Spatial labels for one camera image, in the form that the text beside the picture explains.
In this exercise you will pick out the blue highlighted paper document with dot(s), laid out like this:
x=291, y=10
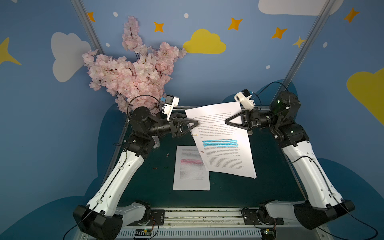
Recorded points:
x=223, y=148

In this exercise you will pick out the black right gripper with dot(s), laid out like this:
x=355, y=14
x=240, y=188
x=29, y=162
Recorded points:
x=249, y=118

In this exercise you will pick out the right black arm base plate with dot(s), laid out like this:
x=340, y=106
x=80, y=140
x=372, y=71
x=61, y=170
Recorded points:
x=259, y=217

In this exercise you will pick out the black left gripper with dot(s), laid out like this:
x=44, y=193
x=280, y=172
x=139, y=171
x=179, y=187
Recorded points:
x=175, y=128

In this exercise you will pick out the aluminium front rail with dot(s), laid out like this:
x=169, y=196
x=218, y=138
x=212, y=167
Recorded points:
x=214, y=223

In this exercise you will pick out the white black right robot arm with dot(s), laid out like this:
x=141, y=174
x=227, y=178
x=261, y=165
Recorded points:
x=324, y=203

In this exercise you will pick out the aluminium left frame post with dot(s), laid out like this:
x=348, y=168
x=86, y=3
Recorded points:
x=87, y=24

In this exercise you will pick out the aluminium right frame post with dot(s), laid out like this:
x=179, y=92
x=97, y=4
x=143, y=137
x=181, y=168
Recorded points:
x=315, y=30

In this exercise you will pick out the pink highlighted paper document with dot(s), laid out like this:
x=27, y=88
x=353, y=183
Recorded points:
x=190, y=171

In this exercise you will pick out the aluminium frame post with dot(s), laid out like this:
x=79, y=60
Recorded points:
x=315, y=30
x=87, y=24

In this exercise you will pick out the aluminium back frame bar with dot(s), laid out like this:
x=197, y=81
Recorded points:
x=183, y=108

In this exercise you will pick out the pink cherry blossom tree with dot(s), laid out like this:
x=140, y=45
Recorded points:
x=134, y=84

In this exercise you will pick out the right circuit board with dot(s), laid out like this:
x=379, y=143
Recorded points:
x=268, y=234

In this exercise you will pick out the left green circuit board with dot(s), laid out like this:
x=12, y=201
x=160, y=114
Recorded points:
x=143, y=233

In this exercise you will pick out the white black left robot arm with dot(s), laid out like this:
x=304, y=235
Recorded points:
x=101, y=217

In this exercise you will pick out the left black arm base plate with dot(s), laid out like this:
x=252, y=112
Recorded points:
x=155, y=216

